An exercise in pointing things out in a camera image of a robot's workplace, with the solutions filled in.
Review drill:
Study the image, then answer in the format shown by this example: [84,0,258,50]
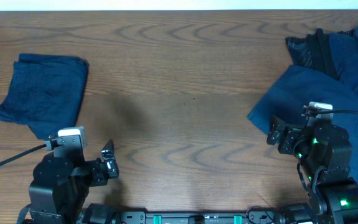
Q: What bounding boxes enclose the navy blue shorts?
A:
[0,53,89,140]

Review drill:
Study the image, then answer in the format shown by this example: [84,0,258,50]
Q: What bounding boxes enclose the navy blue garment pile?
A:
[247,27,358,182]

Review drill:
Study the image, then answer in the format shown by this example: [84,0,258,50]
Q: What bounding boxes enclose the black striped garment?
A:
[285,29,358,82]

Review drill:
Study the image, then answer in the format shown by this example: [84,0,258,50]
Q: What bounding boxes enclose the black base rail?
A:
[76,203,318,224]

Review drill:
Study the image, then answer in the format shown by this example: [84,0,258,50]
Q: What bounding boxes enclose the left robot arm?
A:
[17,137,122,224]

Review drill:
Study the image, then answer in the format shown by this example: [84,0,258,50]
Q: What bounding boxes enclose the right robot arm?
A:
[267,116,358,224]

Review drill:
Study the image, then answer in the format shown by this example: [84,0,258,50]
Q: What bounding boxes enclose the left black cable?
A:
[0,142,51,177]

